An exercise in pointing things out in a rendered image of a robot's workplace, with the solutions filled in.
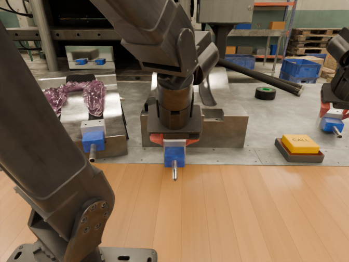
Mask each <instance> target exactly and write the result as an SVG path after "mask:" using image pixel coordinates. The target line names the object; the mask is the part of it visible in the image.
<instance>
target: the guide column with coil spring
mask: <svg viewBox="0 0 349 262"><path fill-rule="evenodd" d="M31 3H32V7H33V11H34V14H35V19H36V22H37V26H38V30H39V34H40V37H41V40H42V45H43V48H44V52H45V56H46V60H47V63H48V67H49V71H50V72H57V71H60V68H59V64H58V59H57V55H56V51H55V47H54V44H53V40H52V36H51V31H50V27H49V23H48V19H47V15H46V11H45V6H44V2H43V0H31Z"/></svg>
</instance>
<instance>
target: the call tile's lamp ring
mask: <svg viewBox="0 0 349 262"><path fill-rule="evenodd" d="M276 139H277V140H278V141H279V142H280V144H281V145H282V146H283V147H284V149H285V150H286V151H287V152H288V153H289V155H324V154H323V153H322V152H321V151H318V152H319V153H291V152H290V151H289V150H288V148H287V147H286V146H285V145H284V144H283V142H282V141H281V139H282V138H276Z"/></svg>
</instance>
